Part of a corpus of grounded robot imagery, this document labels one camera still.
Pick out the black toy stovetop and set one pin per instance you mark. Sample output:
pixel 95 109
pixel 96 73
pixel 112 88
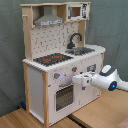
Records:
pixel 52 59

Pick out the metal toy sink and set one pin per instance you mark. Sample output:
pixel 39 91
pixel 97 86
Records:
pixel 79 51

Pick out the wooden toy kitchen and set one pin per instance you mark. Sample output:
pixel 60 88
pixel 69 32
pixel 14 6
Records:
pixel 40 84

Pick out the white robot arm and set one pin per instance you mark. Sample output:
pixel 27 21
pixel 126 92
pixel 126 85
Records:
pixel 107 79

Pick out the black toy faucet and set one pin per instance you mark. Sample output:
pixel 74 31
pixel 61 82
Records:
pixel 72 40

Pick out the left red stove knob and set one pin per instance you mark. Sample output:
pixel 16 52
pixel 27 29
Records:
pixel 56 75

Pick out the grey ice dispenser panel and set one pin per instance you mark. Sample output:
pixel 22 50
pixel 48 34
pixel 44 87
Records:
pixel 91 68

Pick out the white toy oven door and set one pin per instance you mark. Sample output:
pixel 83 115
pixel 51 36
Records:
pixel 64 97

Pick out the red stove knob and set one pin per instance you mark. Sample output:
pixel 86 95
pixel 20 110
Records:
pixel 56 75
pixel 74 69

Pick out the white toy microwave door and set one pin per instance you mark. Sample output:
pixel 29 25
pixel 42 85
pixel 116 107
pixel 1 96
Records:
pixel 74 12

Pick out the right red stove knob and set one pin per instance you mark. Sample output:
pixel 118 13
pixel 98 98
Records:
pixel 74 69

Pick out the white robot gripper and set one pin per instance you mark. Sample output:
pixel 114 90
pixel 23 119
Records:
pixel 84 79

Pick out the grey range hood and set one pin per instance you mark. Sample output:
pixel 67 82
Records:
pixel 48 18

